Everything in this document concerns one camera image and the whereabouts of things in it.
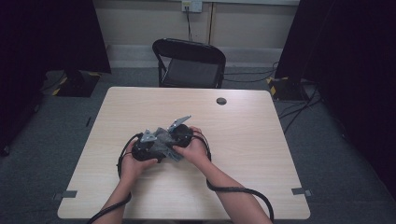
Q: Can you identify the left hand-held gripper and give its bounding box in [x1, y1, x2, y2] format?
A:
[131, 128, 160, 162]

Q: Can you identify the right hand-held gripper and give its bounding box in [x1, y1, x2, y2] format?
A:
[167, 114, 194, 148]

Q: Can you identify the grey knitted cloth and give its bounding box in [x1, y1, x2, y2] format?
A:
[148, 126, 185, 162]

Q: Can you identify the person's left hand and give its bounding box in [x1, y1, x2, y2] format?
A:
[119, 144, 159, 185]

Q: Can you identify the person's right hand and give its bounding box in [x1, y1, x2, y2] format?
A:
[172, 125, 210, 169]

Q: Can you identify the grey tape strip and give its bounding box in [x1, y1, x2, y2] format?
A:
[291, 187, 313, 198]
[52, 189, 78, 201]

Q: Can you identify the black folding chair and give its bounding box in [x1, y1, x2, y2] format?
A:
[151, 37, 227, 89]

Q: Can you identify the black stand base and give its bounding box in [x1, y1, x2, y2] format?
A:
[265, 77, 309, 101]
[50, 69, 102, 98]

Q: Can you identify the black curtain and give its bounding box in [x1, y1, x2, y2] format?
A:
[0, 0, 112, 157]
[275, 0, 396, 200]

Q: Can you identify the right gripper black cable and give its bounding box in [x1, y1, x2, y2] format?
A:
[191, 130, 276, 224]

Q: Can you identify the black floor cable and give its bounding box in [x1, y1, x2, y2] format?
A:
[223, 61, 281, 84]

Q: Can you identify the black socket cable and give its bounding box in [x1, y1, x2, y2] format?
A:
[185, 7, 193, 42]

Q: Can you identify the vertical wall pipe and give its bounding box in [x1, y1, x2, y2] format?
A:
[206, 2, 217, 45]

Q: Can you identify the bundle of black floor cables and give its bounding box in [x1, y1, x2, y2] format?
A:
[278, 83, 323, 134]

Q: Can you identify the white wall socket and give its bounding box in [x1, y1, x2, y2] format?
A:
[181, 0, 204, 13]

